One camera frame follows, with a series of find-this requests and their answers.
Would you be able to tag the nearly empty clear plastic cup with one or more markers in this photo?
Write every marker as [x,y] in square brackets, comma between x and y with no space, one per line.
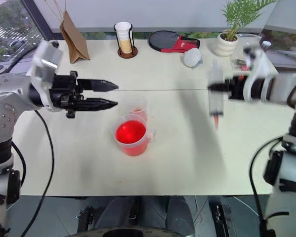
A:
[140,108]

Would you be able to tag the black red paddle case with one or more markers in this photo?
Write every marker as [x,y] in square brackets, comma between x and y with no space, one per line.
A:
[167,40]

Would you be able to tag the white angled panel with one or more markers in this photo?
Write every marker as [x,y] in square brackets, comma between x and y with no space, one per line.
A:
[286,14]

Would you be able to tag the grey rounded leg shape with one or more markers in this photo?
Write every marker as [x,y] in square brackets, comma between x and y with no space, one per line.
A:
[116,212]
[178,212]

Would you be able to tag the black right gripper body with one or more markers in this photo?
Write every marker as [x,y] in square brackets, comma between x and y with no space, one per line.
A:
[236,89]

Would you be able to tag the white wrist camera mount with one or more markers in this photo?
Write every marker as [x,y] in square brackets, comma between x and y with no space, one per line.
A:
[257,64]
[45,61]

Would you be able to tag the white ribbed plant pot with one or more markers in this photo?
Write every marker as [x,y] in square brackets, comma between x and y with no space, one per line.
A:
[227,47]

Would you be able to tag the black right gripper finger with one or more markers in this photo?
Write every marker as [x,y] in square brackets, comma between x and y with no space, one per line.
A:
[218,87]

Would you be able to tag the brown paper bag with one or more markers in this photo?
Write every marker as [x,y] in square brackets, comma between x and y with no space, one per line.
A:
[76,42]

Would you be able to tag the black metal bracket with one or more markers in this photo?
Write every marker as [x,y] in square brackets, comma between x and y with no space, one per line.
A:
[220,219]
[85,219]

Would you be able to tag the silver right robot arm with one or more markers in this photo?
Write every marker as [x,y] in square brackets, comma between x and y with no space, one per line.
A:
[281,89]

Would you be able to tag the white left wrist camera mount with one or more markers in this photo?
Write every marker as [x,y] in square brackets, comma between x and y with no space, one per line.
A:
[45,61]

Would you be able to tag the clear plastic syringe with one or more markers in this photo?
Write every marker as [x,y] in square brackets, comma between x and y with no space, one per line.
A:
[216,103]

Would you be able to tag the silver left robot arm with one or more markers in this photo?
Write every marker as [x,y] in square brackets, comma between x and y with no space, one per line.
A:
[5,98]

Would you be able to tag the plastic cup full red liquid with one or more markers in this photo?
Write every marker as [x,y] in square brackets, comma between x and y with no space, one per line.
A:
[130,138]

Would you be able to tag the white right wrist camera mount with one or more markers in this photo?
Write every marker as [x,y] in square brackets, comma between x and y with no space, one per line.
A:
[257,64]

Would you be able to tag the cup stack in black holder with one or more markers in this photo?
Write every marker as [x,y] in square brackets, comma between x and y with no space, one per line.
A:
[127,54]

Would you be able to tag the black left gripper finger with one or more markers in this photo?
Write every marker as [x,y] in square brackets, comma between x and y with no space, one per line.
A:
[98,85]
[96,104]

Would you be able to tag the black window frame bar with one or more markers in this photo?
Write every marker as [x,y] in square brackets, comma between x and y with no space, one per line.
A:
[37,19]

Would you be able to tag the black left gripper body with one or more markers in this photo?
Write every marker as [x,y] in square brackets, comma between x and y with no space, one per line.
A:
[64,93]

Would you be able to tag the small white cap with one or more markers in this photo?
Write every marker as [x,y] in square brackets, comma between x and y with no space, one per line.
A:
[266,44]

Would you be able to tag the stack of paper cups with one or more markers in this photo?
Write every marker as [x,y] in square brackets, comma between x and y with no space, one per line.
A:
[124,37]

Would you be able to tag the small black red item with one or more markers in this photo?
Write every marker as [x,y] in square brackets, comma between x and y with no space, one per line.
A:
[240,64]

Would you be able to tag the green palm plant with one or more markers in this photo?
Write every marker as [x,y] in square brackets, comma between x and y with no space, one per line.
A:
[239,14]

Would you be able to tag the crumpled white plastic wrap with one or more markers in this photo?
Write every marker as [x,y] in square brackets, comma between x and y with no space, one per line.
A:
[192,58]

